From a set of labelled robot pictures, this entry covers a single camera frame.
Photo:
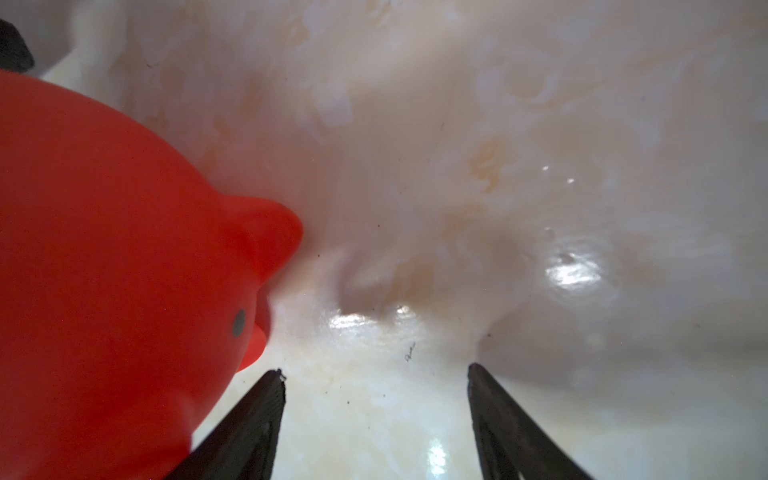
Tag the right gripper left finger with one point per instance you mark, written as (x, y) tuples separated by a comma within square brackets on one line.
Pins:
[(243, 445)]

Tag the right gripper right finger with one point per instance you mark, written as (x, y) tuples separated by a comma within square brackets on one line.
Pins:
[(510, 444)]

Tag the red piggy bank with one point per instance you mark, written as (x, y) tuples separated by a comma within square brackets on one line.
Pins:
[(130, 289)]

